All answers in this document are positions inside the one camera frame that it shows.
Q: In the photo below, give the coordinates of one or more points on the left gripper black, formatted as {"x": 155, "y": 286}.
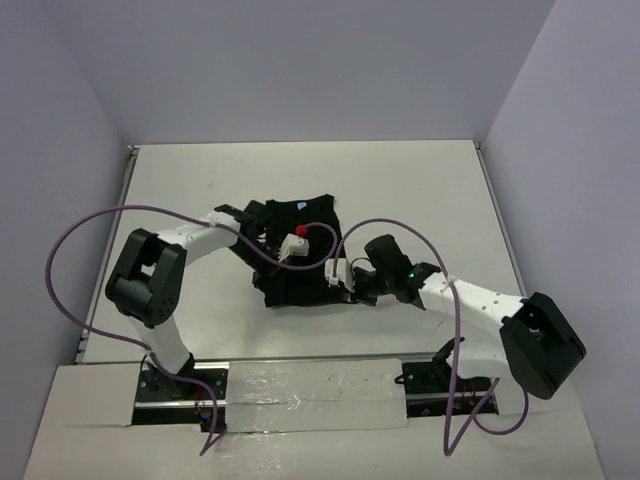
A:
{"x": 270, "y": 272}

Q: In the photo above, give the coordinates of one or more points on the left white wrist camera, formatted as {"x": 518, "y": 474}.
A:
{"x": 294, "y": 244}

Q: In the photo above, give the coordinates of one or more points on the black t shirt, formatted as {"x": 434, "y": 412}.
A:
{"x": 303, "y": 288}

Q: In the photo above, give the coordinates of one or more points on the aluminium table rail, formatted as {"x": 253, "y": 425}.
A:
{"x": 129, "y": 170}

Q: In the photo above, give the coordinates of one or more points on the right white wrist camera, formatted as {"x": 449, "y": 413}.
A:
{"x": 338, "y": 272}

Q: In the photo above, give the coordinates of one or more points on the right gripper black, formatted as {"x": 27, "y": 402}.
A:
{"x": 358, "y": 294}

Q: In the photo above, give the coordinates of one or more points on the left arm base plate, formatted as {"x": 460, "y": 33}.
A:
{"x": 160, "y": 401}

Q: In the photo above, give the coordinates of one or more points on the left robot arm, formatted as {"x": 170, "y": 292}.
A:
{"x": 146, "y": 282}

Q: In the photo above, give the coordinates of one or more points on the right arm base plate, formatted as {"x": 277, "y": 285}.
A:
{"x": 426, "y": 387}

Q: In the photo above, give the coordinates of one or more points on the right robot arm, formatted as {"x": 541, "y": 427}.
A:
{"x": 532, "y": 342}

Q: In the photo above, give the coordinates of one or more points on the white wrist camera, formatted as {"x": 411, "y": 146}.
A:
{"x": 338, "y": 272}
{"x": 294, "y": 244}

